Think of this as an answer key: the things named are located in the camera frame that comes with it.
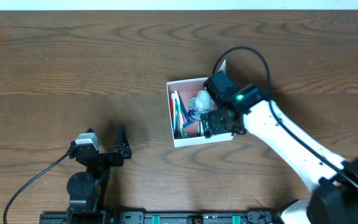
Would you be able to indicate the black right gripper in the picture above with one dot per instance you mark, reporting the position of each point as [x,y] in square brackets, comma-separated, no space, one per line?
[215,123]

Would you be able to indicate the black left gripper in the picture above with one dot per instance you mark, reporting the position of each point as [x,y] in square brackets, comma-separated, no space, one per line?
[101,158]

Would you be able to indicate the white box pink interior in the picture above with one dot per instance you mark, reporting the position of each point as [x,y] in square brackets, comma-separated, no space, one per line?
[187,89]

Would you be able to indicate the green white toothbrush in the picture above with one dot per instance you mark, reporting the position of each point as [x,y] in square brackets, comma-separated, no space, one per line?
[180,117]

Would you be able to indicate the red teal toothpaste tube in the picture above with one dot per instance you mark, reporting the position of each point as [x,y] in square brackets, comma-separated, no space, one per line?
[173,115]

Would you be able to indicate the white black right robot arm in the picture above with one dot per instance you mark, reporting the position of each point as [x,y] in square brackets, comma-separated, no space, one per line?
[331,179]

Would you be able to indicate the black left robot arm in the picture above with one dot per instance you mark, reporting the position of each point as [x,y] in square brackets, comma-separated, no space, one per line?
[87,189]

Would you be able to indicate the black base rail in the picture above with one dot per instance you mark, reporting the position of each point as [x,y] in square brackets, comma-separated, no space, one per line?
[138,217]

